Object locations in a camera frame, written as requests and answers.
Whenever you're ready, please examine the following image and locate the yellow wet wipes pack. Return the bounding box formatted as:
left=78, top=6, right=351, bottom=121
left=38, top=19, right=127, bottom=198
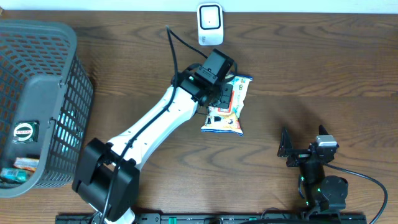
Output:
left=201, top=75, right=253, bottom=136

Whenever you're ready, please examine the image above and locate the orange tissue pack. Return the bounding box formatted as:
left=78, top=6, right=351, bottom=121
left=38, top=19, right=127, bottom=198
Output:
left=13, top=157, right=39, bottom=172

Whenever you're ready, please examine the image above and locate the teal tissue pack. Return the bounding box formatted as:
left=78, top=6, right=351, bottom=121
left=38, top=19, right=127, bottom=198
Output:
left=1, top=168, right=32, bottom=184

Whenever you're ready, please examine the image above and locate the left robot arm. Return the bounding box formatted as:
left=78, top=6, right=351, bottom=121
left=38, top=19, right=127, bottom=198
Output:
left=72, top=49, right=237, bottom=223

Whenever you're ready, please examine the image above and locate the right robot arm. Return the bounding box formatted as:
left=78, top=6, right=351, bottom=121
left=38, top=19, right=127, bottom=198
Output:
left=277, top=125, right=348, bottom=218

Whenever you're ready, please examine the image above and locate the white barcode scanner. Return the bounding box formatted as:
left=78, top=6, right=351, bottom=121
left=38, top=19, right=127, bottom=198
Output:
left=197, top=2, right=224, bottom=46

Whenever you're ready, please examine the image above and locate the grey plastic basket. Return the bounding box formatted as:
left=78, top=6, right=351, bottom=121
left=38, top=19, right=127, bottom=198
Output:
left=1, top=19, right=94, bottom=198

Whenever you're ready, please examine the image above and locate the right black cable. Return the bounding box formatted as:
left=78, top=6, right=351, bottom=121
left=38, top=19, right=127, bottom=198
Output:
left=320, top=160, right=389, bottom=224

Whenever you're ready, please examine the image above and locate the black cable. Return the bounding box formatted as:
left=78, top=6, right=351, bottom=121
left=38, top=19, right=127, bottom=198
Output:
left=96, top=25, right=208, bottom=224
left=320, top=160, right=389, bottom=224

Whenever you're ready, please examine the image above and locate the left black cable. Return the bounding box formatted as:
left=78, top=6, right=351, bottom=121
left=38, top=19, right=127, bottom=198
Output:
left=96, top=25, right=208, bottom=224

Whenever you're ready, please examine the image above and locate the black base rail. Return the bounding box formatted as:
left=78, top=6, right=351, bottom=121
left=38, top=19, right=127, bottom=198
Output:
left=55, top=212, right=368, bottom=224

